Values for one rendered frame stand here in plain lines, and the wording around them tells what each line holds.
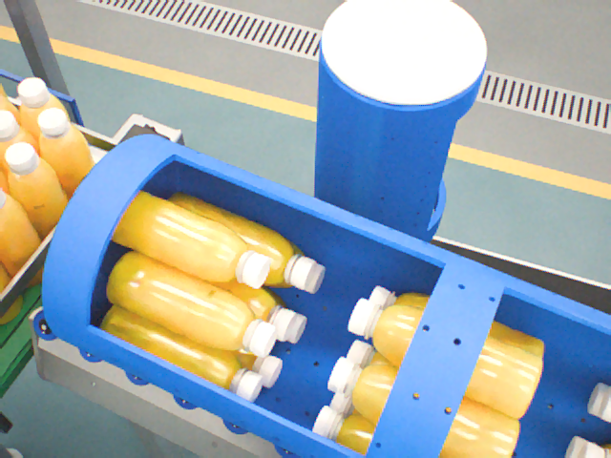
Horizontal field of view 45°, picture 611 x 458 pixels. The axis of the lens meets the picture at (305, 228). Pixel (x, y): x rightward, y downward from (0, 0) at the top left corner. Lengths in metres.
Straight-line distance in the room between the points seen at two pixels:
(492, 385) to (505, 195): 1.68
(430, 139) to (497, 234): 1.11
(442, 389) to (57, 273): 0.43
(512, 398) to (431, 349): 0.11
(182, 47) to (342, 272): 1.93
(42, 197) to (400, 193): 0.63
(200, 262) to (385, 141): 0.52
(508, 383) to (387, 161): 0.61
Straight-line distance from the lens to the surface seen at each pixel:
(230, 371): 0.88
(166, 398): 1.04
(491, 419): 0.81
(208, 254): 0.83
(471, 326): 0.75
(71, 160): 1.13
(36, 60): 1.48
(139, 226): 0.87
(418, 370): 0.73
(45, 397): 2.12
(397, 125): 1.22
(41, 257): 1.14
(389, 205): 1.40
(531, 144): 2.60
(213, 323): 0.84
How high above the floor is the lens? 1.89
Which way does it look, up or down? 56 degrees down
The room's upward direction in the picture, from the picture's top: 1 degrees clockwise
